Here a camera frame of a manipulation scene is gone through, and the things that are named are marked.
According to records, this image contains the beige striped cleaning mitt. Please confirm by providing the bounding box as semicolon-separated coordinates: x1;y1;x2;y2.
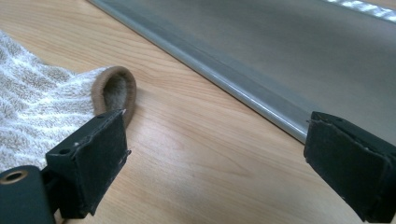
0;29;138;174

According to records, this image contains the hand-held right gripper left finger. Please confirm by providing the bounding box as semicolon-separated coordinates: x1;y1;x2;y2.
45;108;133;219

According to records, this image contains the grey two-tier rack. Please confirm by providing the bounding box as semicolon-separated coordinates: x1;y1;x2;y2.
87;0;396;146

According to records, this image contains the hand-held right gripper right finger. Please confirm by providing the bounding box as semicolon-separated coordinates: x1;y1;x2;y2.
304;110;396;224

